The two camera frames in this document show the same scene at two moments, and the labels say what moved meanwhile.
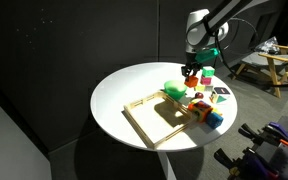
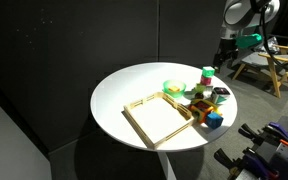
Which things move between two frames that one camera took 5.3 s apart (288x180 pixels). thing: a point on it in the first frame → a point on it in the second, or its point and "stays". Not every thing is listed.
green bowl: x=175 y=89 stays
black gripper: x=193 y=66 → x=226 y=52
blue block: x=214 y=120 stays
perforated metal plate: x=286 y=160 stays
